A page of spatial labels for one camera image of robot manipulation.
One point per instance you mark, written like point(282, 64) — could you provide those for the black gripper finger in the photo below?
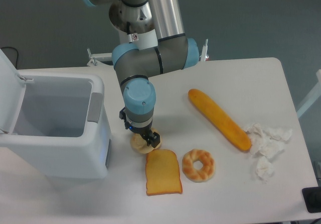
point(122, 116)
point(152, 139)

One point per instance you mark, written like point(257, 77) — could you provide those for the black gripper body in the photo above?
point(142, 129)

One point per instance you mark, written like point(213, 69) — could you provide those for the round pale bread bun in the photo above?
point(140, 145)

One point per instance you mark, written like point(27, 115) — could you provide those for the orange toast slice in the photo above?
point(162, 173)

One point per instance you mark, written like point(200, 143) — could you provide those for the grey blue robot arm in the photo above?
point(134, 67)

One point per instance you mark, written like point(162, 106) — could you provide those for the white open trash bin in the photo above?
point(55, 121)

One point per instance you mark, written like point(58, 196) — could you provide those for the long orange baguette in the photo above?
point(220, 119)

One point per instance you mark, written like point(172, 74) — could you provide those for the crumpled white tissue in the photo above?
point(266, 144)

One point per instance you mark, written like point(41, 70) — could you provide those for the black device at table edge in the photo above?
point(311, 197)

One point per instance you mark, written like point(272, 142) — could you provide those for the braided ring bread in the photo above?
point(198, 165)

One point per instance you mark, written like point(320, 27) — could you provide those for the white clamp post with red base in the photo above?
point(204, 54)

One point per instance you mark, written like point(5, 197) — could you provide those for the white metal frame right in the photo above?
point(310, 98)

